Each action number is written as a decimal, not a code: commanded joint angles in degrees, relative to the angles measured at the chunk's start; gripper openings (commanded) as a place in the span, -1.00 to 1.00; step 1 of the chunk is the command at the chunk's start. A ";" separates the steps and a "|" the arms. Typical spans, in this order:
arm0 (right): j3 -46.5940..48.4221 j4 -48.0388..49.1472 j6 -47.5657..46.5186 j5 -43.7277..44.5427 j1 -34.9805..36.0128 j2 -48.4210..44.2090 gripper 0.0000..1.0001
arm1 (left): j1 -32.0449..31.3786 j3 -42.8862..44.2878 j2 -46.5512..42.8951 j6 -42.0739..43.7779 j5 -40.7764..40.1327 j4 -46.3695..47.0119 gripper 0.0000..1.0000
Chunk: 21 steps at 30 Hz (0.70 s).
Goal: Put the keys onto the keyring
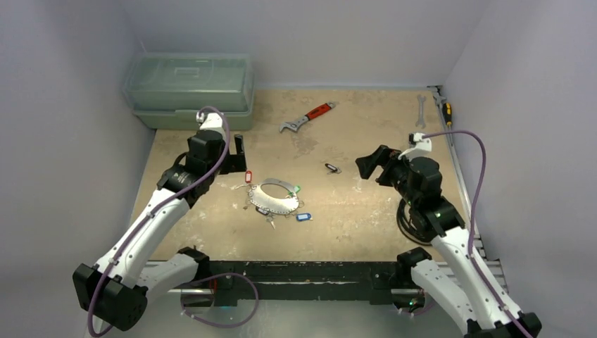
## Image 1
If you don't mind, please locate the black key tag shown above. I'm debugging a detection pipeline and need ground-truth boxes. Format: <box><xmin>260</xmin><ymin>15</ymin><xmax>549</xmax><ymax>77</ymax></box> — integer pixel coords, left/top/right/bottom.
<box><xmin>325</xmin><ymin>163</ymin><xmax>341</xmax><ymax>175</ymax></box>
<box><xmin>256</xmin><ymin>207</ymin><xmax>270</xmax><ymax>215</ymax></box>

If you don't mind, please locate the large perforated metal keyring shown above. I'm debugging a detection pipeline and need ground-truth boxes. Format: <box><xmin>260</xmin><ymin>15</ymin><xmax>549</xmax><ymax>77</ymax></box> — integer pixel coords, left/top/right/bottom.
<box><xmin>247</xmin><ymin>178</ymin><xmax>300</xmax><ymax>215</ymax></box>

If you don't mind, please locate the blue key tag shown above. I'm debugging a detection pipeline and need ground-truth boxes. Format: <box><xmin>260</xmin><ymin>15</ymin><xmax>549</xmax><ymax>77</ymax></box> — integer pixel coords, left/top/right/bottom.
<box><xmin>296</xmin><ymin>213</ymin><xmax>312</xmax><ymax>222</ymax></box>

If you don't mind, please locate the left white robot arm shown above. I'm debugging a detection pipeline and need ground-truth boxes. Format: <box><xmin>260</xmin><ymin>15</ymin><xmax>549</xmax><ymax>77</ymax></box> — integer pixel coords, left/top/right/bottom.
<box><xmin>73</xmin><ymin>130</ymin><xmax>247</xmax><ymax>337</ymax></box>

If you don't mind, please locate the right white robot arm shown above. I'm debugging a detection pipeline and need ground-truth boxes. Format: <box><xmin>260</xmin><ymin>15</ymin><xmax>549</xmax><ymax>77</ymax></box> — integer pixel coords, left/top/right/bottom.
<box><xmin>356</xmin><ymin>145</ymin><xmax>542</xmax><ymax>337</ymax></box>

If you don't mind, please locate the loose black key tag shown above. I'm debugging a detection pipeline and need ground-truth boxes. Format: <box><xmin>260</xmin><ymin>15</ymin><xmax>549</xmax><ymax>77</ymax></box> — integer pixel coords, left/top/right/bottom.
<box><xmin>325</xmin><ymin>163</ymin><xmax>341</xmax><ymax>175</ymax></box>

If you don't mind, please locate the silver open end wrench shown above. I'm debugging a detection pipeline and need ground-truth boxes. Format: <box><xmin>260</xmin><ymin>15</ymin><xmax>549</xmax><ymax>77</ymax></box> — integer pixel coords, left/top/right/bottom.
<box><xmin>415</xmin><ymin>94</ymin><xmax>426</xmax><ymax>129</ymax></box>

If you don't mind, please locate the yellow black screwdriver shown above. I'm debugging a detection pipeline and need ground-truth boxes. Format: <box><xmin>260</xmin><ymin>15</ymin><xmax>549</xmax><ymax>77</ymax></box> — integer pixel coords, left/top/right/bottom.
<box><xmin>442</xmin><ymin>102</ymin><xmax>453</xmax><ymax>129</ymax></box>

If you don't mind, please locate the green plastic toolbox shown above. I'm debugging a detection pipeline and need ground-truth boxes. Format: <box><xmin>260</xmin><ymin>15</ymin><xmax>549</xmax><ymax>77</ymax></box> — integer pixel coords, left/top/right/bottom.
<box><xmin>122</xmin><ymin>52</ymin><xmax>255</xmax><ymax>131</ymax></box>

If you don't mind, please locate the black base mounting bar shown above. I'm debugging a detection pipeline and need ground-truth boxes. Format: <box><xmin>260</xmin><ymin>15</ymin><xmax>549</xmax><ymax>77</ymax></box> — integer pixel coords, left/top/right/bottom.
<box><xmin>165</xmin><ymin>260</ymin><xmax>439</xmax><ymax>309</ymax></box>

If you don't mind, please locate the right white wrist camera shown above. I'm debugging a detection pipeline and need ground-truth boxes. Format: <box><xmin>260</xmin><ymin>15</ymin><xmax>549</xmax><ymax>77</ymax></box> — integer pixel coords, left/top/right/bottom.
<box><xmin>398</xmin><ymin>132</ymin><xmax>432</xmax><ymax>160</ymax></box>

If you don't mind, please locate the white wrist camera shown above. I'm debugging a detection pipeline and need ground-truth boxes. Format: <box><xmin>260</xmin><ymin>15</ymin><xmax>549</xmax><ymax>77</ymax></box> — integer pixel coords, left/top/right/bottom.
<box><xmin>196</xmin><ymin>112</ymin><xmax>225</xmax><ymax>134</ymax></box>
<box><xmin>398</xmin><ymin>132</ymin><xmax>432</xmax><ymax>160</ymax></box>

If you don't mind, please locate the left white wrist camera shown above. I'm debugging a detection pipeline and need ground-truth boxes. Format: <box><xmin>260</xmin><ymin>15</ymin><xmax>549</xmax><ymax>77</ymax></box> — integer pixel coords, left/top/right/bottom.
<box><xmin>196</xmin><ymin>112</ymin><xmax>225</xmax><ymax>134</ymax></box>

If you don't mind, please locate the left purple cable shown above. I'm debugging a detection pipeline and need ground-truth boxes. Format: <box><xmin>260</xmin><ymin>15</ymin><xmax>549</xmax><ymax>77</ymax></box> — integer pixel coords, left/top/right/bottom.
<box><xmin>87</xmin><ymin>106</ymin><xmax>231</xmax><ymax>338</ymax></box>

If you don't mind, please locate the red handled adjustable wrench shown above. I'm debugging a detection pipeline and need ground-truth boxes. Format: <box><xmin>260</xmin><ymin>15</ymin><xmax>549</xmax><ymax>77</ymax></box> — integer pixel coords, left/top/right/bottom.
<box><xmin>279</xmin><ymin>101</ymin><xmax>336</xmax><ymax>133</ymax></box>

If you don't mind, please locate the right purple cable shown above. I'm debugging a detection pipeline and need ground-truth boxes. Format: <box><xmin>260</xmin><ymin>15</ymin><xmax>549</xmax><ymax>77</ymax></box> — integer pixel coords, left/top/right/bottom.
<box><xmin>422</xmin><ymin>130</ymin><xmax>534</xmax><ymax>338</ymax></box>

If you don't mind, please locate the aluminium frame rail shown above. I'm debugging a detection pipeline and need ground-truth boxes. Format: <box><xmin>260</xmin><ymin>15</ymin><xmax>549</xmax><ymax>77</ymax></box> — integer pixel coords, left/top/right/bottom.
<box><xmin>426</xmin><ymin>86</ymin><xmax>504</xmax><ymax>279</ymax></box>

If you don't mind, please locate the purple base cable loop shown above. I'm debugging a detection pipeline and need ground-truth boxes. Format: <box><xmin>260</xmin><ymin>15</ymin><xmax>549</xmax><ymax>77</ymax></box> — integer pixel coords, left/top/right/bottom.
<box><xmin>180</xmin><ymin>273</ymin><xmax>260</xmax><ymax>330</ymax></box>

